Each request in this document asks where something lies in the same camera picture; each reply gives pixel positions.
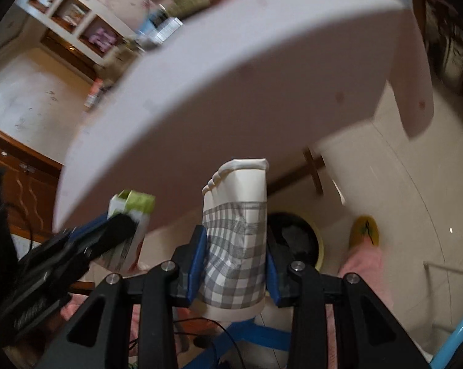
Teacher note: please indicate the blue plastic stool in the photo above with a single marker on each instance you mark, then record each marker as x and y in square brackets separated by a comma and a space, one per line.
[254, 334]

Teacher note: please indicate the white wall shelf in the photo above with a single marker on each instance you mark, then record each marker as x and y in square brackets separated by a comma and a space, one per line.
[68, 15]

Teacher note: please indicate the person's pink trouser leg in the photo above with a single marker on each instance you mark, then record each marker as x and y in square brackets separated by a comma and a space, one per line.
[364, 273]

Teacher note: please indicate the wooden table frame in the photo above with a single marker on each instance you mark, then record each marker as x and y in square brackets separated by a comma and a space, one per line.
[314, 173]

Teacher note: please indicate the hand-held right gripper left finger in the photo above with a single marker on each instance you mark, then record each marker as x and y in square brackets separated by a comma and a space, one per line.
[195, 267]

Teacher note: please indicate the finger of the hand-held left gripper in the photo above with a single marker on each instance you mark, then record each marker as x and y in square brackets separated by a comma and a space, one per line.
[86, 228]
[114, 234]

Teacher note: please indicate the white metal rack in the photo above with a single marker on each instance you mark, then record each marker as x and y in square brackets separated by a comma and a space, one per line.
[446, 269]

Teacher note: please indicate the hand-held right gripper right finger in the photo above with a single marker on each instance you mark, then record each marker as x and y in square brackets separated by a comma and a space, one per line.
[273, 276]

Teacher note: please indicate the yellow embroidered slipper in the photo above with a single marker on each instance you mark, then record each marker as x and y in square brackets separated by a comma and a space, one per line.
[365, 230]

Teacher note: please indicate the yellow rimmed bin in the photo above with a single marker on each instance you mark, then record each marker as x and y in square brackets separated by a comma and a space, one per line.
[294, 234]

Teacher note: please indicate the grey checked paper cup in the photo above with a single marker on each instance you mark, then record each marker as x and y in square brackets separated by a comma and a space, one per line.
[235, 246]

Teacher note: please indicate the wooden cabinet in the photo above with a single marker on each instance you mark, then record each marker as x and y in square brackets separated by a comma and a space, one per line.
[20, 184]

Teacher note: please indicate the light blue chair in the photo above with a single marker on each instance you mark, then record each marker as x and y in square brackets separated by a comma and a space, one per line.
[456, 338]

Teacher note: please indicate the green white carton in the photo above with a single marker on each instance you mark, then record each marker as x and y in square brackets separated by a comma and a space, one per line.
[137, 203]

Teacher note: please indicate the white blue box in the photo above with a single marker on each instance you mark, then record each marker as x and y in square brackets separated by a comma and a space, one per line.
[164, 29]

